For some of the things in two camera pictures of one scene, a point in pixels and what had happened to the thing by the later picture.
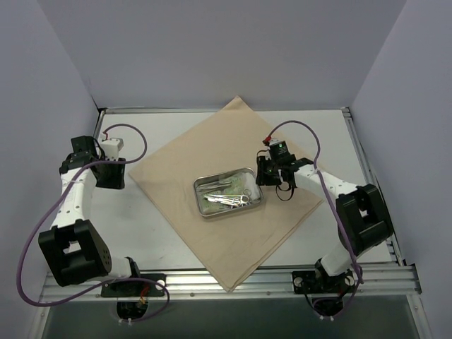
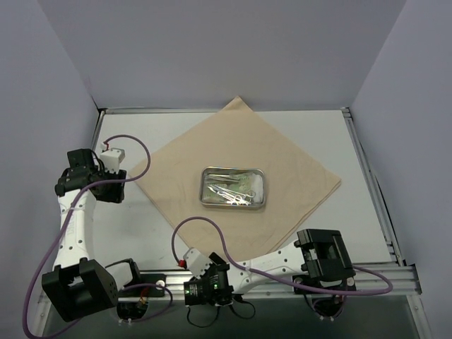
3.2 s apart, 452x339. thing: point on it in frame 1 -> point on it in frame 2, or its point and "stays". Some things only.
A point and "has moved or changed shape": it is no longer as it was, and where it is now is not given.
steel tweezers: [226, 184] -> [215, 178]
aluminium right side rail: [368, 171] stays
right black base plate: [319, 282] stays
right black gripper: [267, 173] -> [200, 293]
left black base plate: [136, 288] stays
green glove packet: [209, 207] -> [210, 196]
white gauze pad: [250, 183] has moved or changed shape
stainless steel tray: [227, 192] has moved or changed shape
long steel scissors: [232, 200] has moved or changed shape
